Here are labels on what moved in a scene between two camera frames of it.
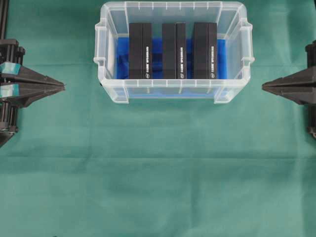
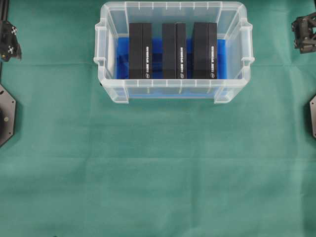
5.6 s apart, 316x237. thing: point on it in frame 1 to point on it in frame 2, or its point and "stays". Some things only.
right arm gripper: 301,96 to 304,32
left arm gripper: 10,52 to 9,45
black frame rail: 4,4 stays
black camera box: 140,51 stays
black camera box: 174,51 stays
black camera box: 205,51 stays
